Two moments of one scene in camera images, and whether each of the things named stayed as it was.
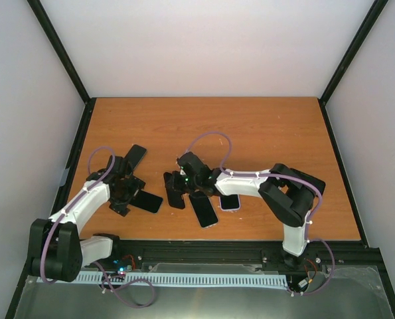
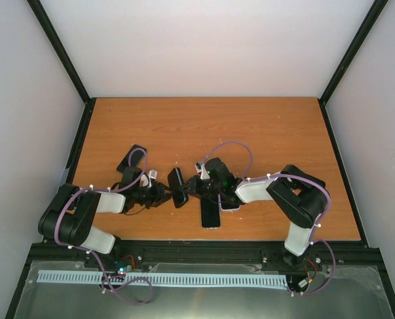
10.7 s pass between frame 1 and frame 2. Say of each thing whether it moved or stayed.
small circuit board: stayed
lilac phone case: stayed
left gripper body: moved
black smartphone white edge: moved
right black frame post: stayed
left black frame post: stayed
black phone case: moved
